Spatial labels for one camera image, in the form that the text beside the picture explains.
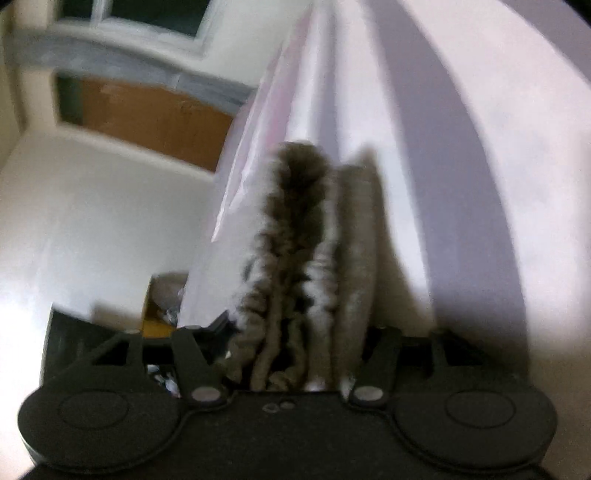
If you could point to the striped pink grey bedsheet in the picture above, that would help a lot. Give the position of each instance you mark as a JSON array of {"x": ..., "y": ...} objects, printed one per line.
[{"x": 478, "y": 113}]

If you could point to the dark glass window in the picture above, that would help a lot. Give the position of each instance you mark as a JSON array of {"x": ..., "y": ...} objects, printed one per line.
[{"x": 183, "y": 25}]

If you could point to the grey fleece pants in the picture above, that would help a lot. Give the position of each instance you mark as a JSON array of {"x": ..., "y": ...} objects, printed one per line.
[{"x": 306, "y": 290}]

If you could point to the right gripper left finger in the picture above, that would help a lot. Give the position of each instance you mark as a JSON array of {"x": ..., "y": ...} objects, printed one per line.
[{"x": 195, "y": 349}]

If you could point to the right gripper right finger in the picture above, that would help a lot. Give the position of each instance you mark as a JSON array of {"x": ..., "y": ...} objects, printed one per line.
[{"x": 373, "y": 383}]

